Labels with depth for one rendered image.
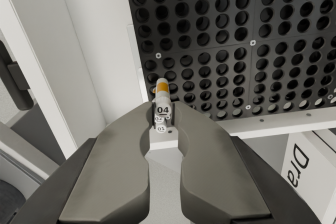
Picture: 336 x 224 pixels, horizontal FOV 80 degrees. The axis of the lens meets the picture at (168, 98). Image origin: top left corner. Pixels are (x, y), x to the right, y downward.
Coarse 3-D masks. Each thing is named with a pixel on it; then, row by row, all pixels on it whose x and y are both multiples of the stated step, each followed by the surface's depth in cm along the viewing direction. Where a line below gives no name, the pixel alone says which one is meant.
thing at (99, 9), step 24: (72, 0) 23; (96, 0) 23; (120, 0) 23; (96, 24) 24; (120, 24) 24; (96, 48) 26; (120, 48) 26; (96, 72) 27; (120, 72) 27; (120, 96) 29; (240, 120) 28; (264, 120) 27; (288, 120) 26; (312, 120) 26; (168, 144) 26
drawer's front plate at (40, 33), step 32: (0, 0) 15; (32, 0) 17; (64, 0) 23; (32, 32) 17; (64, 32) 22; (32, 64) 17; (64, 64) 21; (64, 96) 20; (96, 96) 29; (64, 128) 20; (96, 128) 27
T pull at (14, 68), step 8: (0, 40) 18; (0, 48) 18; (0, 56) 18; (8, 56) 19; (0, 64) 19; (8, 64) 19; (16, 64) 19; (0, 72) 19; (8, 72) 19; (16, 72) 19; (8, 80) 19; (16, 80) 19; (24, 80) 19; (8, 88) 20; (16, 88) 20; (24, 88) 20; (16, 96) 20; (24, 96) 21; (16, 104) 21; (24, 104) 21; (32, 104) 22
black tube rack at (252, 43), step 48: (144, 0) 21; (192, 0) 18; (240, 0) 20; (288, 0) 18; (144, 48) 22; (192, 48) 20; (240, 48) 23; (288, 48) 20; (192, 96) 26; (240, 96) 22; (288, 96) 26
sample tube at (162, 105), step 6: (162, 78) 17; (156, 84) 17; (162, 84) 16; (156, 90) 16; (162, 90) 15; (168, 90) 16; (156, 96) 15; (162, 96) 14; (168, 96) 15; (156, 102) 14; (162, 102) 13; (168, 102) 14; (156, 108) 14; (162, 108) 14; (168, 108) 14; (156, 114) 14; (162, 114) 14; (168, 114) 14
